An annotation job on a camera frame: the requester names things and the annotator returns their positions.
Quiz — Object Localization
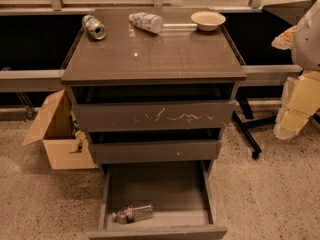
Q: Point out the items inside cardboard box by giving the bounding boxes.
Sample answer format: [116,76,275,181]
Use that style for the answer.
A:
[69,109,86,153]

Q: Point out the crushed aluminium soda can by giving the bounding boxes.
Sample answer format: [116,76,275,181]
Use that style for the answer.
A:
[82,15,105,40]

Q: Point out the open cardboard box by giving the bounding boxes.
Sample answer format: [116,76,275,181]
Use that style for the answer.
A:
[23,90,96,170]

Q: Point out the white labelled plastic bottle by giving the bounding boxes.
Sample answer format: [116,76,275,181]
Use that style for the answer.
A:
[129,12,164,34]

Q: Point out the clear plastic water bottle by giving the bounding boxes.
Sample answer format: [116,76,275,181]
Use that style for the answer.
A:
[112,204,154,224]

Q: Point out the black rolling side table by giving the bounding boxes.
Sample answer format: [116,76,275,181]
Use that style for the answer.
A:
[233,62,320,159]

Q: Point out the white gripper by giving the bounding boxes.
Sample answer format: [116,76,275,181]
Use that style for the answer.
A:
[271,0,320,140]

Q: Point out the grey middle drawer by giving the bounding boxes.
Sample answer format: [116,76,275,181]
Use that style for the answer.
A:
[89,140,222,164]

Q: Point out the grey drawer cabinet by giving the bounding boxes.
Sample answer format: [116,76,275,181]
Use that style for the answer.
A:
[59,6,248,240]

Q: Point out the grey top drawer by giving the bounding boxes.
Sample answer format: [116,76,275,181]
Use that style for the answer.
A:
[73,101,235,132]

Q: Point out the beige paper bowl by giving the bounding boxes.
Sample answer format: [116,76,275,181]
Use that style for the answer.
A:
[191,11,226,32]

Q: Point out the metal window rail ledge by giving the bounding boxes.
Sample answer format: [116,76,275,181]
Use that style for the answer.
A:
[0,70,64,93]

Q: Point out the grey open bottom drawer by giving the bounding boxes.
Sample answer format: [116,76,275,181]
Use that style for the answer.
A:
[88,161,227,240]

